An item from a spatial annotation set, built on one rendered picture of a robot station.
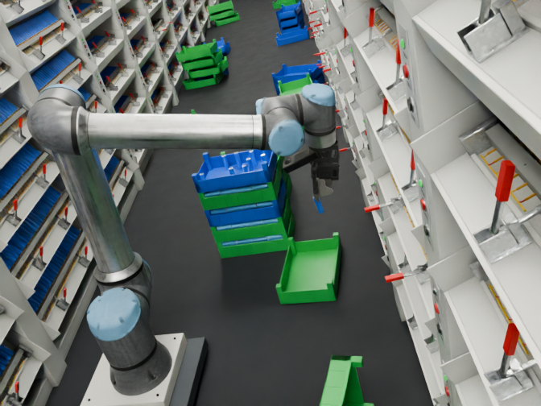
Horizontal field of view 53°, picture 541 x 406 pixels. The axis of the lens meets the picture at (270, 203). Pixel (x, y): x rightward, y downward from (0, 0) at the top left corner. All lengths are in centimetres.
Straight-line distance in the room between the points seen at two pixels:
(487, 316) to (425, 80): 31
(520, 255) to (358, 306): 137
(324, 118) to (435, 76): 87
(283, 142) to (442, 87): 74
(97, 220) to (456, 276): 108
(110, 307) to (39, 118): 56
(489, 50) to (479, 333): 40
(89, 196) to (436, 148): 109
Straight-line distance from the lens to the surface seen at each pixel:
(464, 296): 78
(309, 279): 203
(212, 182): 209
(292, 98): 149
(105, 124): 134
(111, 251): 165
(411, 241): 121
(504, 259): 54
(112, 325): 157
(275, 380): 172
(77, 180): 154
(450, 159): 69
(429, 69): 64
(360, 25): 134
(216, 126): 133
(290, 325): 187
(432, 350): 124
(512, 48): 44
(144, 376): 169
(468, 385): 93
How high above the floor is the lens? 125
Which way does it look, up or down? 29 degrees down
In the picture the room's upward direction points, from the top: 16 degrees counter-clockwise
